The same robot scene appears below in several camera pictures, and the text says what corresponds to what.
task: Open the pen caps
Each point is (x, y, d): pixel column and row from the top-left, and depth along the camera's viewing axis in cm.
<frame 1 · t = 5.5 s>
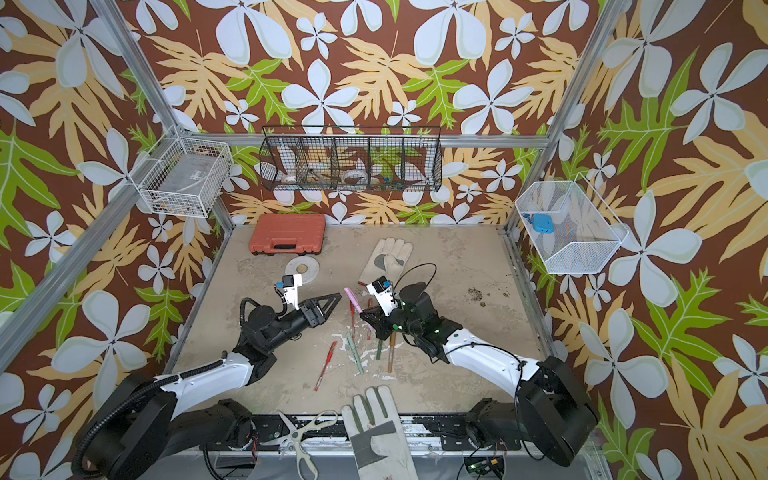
left hand: (334, 295, 76), fingers open
right hand: (360, 314, 78), fingers closed
red plastic tool case: (288, 233, 117), point 3 cm above the table
white tape roll: (306, 266, 110), on the table
beige work glove far: (388, 259, 110), point 2 cm above the table
brown fountain pen: (391, 352, 90), on the table
dark green pen: (378, 353, 90), on the table
light green pen: (355, 353, 90), on the table
red gel pen left: (328, 361, 88), on the table
blue object in basket: (543, 223, 88), point 27 cm above the table

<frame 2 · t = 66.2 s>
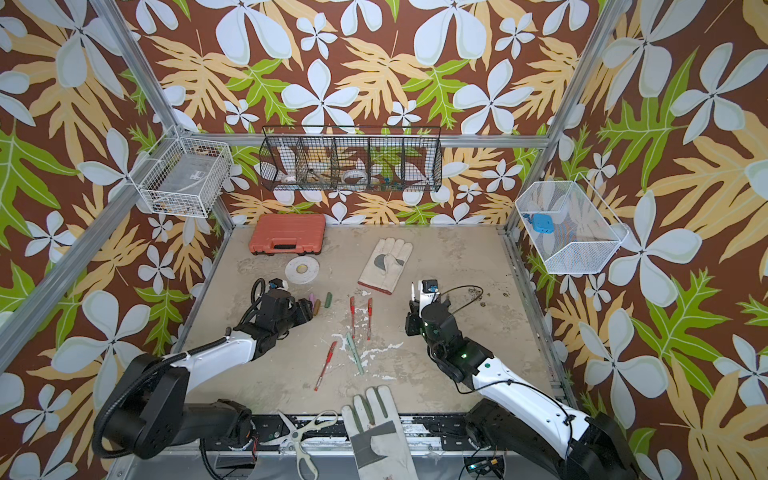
left hand: (304, 301, 91), fingers open
right hand: (407, 302, 80), fingers closed
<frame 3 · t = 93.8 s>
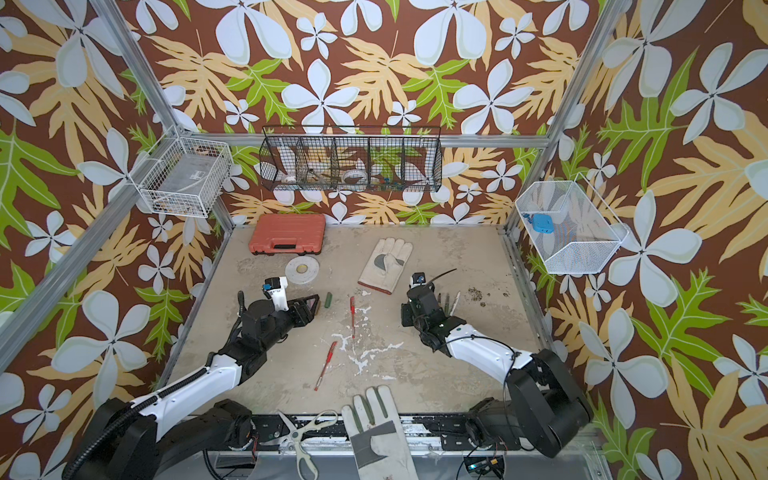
left hand: (310, 294, 83), fingers open
right hand: (405, 302, 89), fingers closed
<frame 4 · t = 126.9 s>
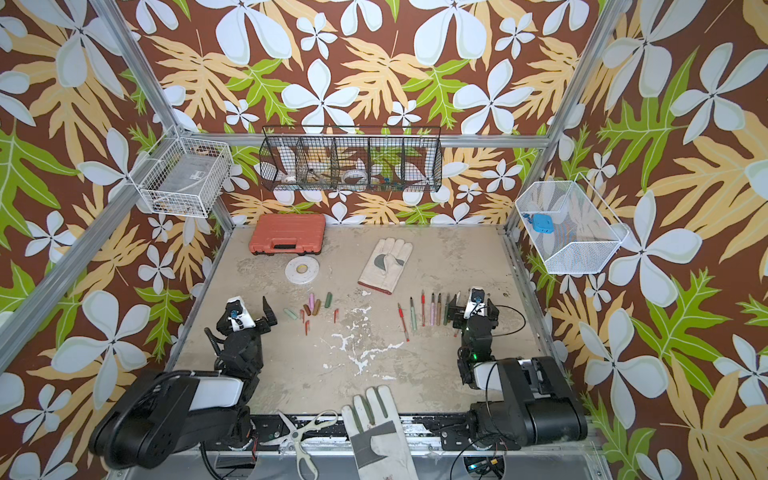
left hand: (244, 301, 84), fingers open
right hand: (469, 296, 88), fingers open
red gel pen left: (401, 314, 98), on the table
light green pen cap: (290, 313, 98), on the table
pink pen cap: (312, 302, 100), on the table
brown pen cap: (316, 307, 99), on the table
pink fountain pen: (433, 310, 98), on the table
